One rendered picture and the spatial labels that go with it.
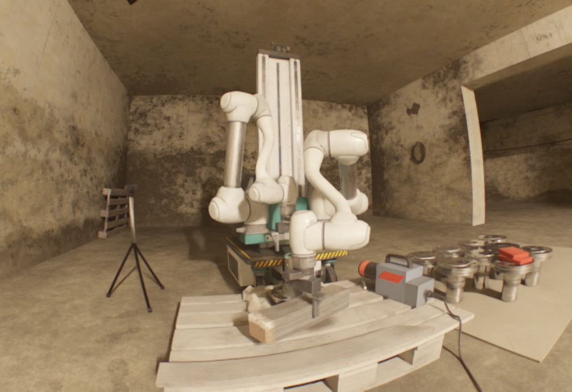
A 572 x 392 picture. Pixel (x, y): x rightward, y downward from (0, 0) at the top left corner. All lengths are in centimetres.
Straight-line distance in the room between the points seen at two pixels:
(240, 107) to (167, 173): 474
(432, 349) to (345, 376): 39
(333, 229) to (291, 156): 113
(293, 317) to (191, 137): 551
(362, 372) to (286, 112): 174
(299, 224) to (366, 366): 54
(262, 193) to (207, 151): 488
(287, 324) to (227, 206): 79
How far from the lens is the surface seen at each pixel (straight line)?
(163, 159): 619
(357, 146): 133
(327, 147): 133
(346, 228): 94
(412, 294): 135
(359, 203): 180
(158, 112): 644
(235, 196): 152
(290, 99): 209
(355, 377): 99
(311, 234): 95
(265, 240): 169
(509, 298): 181
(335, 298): 114
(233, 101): 151
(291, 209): 144
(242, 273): 182
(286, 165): 199
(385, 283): 145
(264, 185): 132
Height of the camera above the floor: 70
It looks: 3 degrees up
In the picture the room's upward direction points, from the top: 2 degrees counter-clockwise
